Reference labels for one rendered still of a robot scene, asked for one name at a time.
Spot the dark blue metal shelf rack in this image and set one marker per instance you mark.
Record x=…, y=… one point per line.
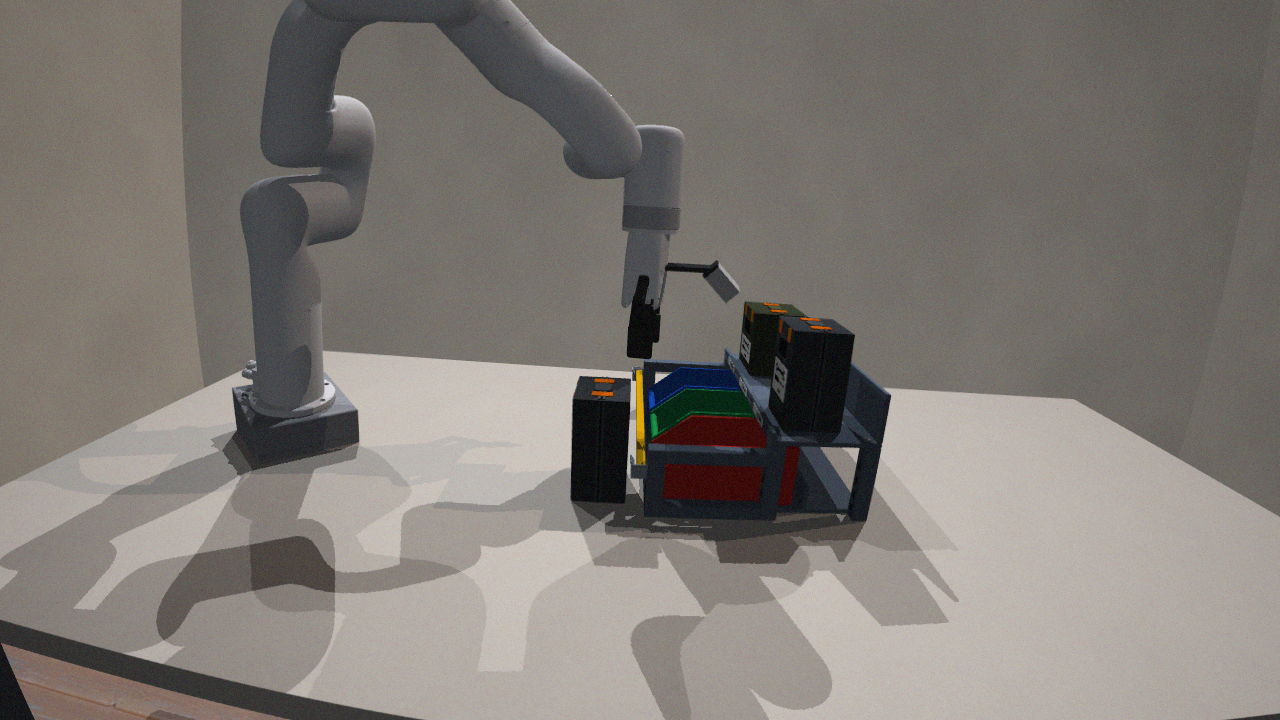
x=863, y=426

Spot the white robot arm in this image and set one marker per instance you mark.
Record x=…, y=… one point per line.
x=303, y=126

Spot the yellow bar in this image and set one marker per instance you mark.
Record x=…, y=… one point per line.
x=640, y=435

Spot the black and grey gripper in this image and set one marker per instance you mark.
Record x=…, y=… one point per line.
x=647, y=254

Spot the blue open bin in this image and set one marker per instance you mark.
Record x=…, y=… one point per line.
x=689, y=378

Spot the dark grey case with orange latches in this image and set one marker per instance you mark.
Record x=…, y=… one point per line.
x=810, y=374

